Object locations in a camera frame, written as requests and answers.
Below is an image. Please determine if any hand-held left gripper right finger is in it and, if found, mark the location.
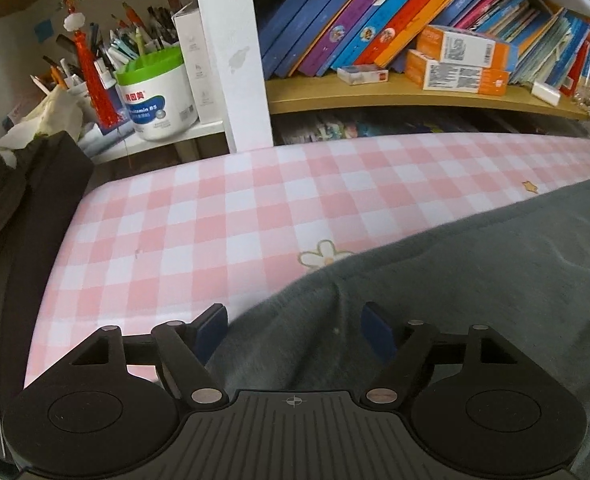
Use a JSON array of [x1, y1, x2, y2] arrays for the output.
[[360, 301, 520, 407]]

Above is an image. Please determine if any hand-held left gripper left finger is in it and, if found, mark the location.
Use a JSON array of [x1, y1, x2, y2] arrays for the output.
[[70, 302, 230, 407]]

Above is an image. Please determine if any grey sweatshirt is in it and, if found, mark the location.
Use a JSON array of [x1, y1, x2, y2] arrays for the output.
[[206, 177, 590, 471]]

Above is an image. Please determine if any pink checked cartoon desk mat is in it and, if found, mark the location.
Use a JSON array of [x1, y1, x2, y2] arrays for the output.
[[24, 132, 590, 391]]

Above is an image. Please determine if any row of colourful thin booklets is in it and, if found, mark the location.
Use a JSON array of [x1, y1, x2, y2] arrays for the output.
[[280, 110, 590, 146]]

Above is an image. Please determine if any black bag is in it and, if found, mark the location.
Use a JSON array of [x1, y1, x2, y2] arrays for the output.
[[0, 130, 96, 466]]

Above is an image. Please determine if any white tub with green rim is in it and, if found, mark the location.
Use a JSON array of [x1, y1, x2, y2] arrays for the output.
[[116, 46, 199, 142]]

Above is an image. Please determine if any small white red box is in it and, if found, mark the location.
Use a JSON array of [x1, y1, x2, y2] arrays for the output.
[[336, 65, 390, 85]]

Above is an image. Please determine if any orange white carton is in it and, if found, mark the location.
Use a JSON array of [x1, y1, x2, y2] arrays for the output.
[[415, 25, 520, 72], [405, 50, 510, 97]]

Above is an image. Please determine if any tall white box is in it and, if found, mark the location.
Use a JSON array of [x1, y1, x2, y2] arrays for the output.
[[171, 2, 226, 123]]

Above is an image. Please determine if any crumpled white paper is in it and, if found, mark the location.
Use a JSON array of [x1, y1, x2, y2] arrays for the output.
[[0, 85, 86, 163]]

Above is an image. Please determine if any white and wooden bookshelf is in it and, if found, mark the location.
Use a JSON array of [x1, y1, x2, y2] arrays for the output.
[[0, 0, 590, 161]]

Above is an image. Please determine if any red tassel ornament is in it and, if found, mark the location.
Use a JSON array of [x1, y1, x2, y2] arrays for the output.
[[59, 0, 126, 130]]

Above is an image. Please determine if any white charger plug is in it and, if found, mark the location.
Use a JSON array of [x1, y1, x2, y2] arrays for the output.
[[531, 81, 562, 107]]

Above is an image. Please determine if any bunch of pens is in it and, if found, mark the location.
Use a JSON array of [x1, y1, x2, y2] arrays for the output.
[[30, 2, 180, 91]]

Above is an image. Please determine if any row of leaning books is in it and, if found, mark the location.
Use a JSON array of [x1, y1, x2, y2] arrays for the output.
[[259, 0, 590, 96]]

